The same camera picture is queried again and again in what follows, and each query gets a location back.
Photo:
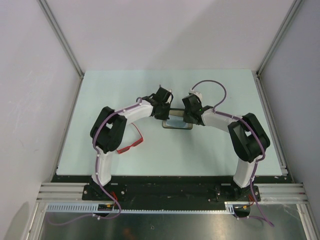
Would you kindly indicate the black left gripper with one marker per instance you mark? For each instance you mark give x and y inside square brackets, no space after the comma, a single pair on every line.
[164,116]

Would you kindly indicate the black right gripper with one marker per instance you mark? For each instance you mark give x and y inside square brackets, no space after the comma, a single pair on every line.
[186,118]

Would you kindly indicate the dark green glasses case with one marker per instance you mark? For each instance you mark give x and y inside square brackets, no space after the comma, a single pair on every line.
[176,113]

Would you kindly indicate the red sunglasses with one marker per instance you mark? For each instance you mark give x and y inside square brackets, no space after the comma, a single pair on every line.
[132,138]

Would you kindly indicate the light blue cleaning cloth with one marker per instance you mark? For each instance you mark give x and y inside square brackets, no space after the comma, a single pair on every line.
[176,123]

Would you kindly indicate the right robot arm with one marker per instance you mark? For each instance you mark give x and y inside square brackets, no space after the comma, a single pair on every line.
[248,137]

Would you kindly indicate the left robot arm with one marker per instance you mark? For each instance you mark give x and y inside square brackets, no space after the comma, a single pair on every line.
[109,128]

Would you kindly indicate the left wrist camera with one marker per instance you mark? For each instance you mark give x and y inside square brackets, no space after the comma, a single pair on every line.
[170,98]

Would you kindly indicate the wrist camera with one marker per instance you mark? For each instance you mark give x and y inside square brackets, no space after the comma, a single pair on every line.
[170,98]
[196,93]

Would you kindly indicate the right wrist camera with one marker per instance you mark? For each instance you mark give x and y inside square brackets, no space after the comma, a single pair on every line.
[196,93]

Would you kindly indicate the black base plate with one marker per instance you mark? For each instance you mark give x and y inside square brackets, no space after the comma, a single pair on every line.
[165,190]

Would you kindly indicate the aluminium front rail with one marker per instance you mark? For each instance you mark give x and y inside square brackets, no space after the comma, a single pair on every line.
[270,193]

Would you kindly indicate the grey slotted cable duct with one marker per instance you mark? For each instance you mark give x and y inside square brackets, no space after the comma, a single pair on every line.
[150,207]

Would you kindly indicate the right aluminium frame post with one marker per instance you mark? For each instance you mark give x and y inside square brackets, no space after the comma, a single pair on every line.
[280,34]

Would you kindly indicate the aluminium frame post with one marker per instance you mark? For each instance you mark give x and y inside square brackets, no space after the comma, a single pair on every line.
[48,13]
[280,34]

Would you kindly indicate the left aluminium frame post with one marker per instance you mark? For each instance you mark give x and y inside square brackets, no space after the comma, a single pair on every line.
[48,13]

